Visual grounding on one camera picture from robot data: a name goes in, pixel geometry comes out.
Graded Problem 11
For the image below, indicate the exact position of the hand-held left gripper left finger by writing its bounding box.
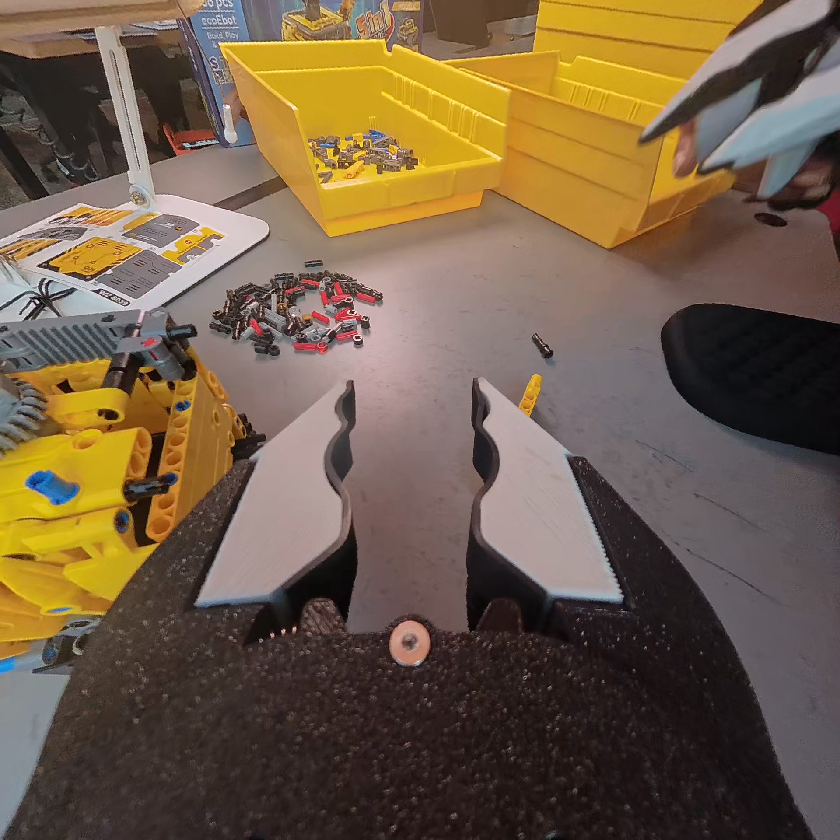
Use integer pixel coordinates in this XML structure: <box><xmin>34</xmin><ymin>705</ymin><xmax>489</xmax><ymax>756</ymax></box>
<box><xmin>194</xmin><ymin>379</ymin><xmax>360</xmax><ymax>632</ymax></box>

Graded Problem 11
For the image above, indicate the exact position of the pile of small lego pins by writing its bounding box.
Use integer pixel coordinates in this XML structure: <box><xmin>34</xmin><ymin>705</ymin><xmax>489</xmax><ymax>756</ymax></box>
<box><xmin>210</xmin><ymin>269</ymin><xmax>385</xmax><ymax>357</ymax></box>

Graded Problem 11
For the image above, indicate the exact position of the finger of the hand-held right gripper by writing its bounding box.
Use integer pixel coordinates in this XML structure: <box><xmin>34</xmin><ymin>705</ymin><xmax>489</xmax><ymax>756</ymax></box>
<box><xmin>638</xmin><ymin>0</ymin><xmax>840</xmax><ymax>144</ymax></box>
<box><xmin>696</xmin><ymin>46</ymin><xmax>840</xmax><ymax>198</ymax></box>

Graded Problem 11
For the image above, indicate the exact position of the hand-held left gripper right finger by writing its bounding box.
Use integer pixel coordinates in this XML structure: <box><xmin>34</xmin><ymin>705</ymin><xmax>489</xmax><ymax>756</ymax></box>
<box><xmin>466</xmin><ymin>376</ymin><xmax>624</xmax><ymax>632</ymax></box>

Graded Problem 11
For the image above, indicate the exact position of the sticker sheet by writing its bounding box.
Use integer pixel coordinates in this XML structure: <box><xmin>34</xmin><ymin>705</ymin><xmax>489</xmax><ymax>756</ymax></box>
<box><xmin>0</xmin><ymin>202</ymin><xmax>225</xmax><ymax>301</ymax></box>

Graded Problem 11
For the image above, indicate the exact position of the person's right hand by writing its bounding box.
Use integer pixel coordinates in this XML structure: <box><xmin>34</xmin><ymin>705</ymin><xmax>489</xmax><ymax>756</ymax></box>
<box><xmin>673</xmin><ymin>120</ymin><xmax>704</xmax><ymax>179</ymax></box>

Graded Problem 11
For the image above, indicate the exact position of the blue toy kit box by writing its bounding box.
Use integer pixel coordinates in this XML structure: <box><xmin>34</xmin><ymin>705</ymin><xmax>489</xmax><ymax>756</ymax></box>
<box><xmin>176</xmin><ymin>0</ymin><xmax>427</xmax><ymax>148</ymax></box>

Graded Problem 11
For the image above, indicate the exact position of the orange case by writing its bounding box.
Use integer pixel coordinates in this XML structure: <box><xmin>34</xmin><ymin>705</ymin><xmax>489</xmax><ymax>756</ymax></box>
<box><xmin>164</xmin><ymin>121</ymin><xmax>221</xmax><ymax>158</ymax></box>

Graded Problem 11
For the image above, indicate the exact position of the yellow lego robot model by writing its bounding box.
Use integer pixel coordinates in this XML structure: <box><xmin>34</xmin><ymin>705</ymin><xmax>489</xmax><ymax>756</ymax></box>
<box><xmin>0</xmin><ymin>307</ymin><xmax>266</xmax><ymax>677</ymax></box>

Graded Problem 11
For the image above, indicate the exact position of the yellow plastic bin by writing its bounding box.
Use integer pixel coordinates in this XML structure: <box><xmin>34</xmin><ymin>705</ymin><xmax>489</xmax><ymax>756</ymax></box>
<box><xmin>218</xmin><ymin>39</ymin><xmax>513</xmax><ymax>238</ymax></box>
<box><xmin>533</xmin><ymin>0</ymin><xmax>765</xmax><ymax>83</ymax></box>
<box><xmin>446</xmin><ymin>51</ymin><xmax>737</xmax><ymax>250</ymax></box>

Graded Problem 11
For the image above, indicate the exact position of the black cable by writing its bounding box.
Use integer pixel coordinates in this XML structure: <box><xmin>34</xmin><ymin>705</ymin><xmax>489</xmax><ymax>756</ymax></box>
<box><xmin>0</xmin><ymin>279</ymin><xmax>73</xmax><ymax>322</ymax></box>

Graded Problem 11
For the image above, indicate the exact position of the pile of grey lego parts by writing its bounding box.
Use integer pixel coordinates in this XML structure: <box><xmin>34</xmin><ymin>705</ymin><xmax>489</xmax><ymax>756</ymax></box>
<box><xmin>308</xmin><ymin>128</ymin><xmax>420</xmax><ymax>181</ymax></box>

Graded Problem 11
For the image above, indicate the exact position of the black quilted pad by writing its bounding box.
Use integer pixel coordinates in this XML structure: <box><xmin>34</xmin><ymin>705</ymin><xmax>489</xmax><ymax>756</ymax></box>
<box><xmin>661</xmin><ymin>303</ymin><xmax>840</xmax><ymax>455</ymax></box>

